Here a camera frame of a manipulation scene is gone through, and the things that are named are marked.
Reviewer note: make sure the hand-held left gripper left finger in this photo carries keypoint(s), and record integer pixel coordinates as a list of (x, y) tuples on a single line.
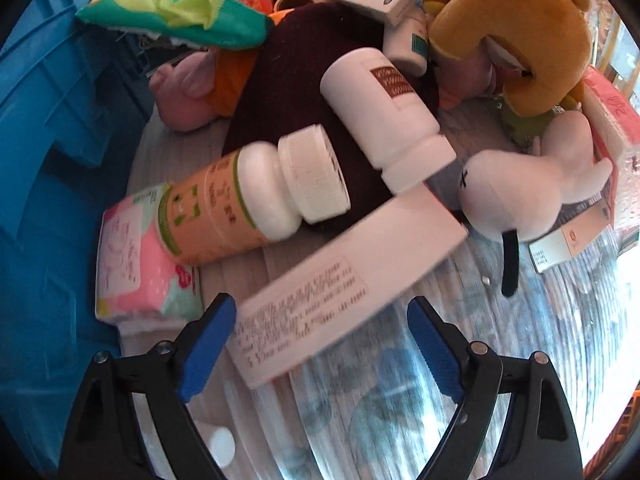
[(207, 345)]

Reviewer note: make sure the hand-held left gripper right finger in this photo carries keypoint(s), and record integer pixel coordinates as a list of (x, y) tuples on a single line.
[(435, 350)]

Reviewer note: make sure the long white printed box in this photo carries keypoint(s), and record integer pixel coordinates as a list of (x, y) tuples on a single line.
[(325, 290)]

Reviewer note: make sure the long grey box red logo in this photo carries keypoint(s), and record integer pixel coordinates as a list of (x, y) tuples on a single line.
[(560, 245)]

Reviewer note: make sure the white bottle brown label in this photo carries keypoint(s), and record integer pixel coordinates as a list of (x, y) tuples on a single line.
[(380, 115)]

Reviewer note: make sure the blue plastic crate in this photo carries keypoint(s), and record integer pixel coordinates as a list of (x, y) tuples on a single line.
[(50, 160)]

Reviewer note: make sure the small white cap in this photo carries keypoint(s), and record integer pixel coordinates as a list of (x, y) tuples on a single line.
[(221, 445)]

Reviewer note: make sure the small pink tissue packet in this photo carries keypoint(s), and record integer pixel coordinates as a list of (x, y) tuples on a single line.
[(135, 260)]

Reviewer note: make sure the orange bottle white cap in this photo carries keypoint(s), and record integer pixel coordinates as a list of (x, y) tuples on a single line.
[(225, 210)]

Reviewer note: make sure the white plush toy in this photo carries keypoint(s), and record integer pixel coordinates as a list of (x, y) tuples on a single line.
[(505, 195)]

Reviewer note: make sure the dark maroon plush toy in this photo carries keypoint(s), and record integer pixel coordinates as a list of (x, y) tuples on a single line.
[(300, 90)]

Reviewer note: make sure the large pink tissue pack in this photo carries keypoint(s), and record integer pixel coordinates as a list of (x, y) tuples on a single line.
[(615, 130)]

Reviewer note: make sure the small white bottle green label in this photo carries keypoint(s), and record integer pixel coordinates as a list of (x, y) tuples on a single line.
[(412, 42)]

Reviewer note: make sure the green tissue packet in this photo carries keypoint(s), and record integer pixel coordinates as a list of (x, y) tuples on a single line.
[(200, 25)]

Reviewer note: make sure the brown bear plush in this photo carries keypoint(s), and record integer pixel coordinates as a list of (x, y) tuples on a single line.
[(540, 35)]

